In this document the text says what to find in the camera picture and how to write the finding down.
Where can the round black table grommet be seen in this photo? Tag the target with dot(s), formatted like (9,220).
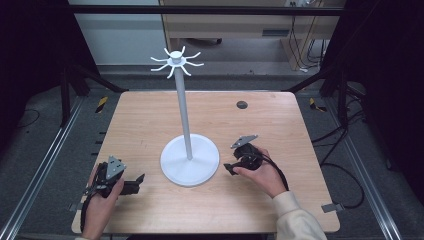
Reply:
(242,105)

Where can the yellow black striped tape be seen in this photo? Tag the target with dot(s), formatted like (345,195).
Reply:
(102,104)
(315,105)

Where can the white hook stand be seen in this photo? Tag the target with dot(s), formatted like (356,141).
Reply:
(184,126)

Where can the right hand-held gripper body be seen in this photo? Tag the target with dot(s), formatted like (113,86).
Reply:
(247,154)

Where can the black metal frame strut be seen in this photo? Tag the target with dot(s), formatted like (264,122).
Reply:
(75,83)
(328,83)

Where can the aluminium floor rail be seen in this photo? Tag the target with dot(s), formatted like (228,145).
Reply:
(36,166)
(365,166)

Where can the person's left hand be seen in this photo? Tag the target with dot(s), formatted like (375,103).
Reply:
(101,206)

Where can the person's right hand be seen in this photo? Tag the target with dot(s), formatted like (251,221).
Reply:
(263,176)

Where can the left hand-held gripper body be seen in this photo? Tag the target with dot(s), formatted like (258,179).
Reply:
(112,170)

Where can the grey metal table bracket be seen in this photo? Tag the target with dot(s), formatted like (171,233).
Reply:
(75,207)
(332,207)

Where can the black horizontal frame bar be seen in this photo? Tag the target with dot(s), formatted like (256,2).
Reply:
(206,10)

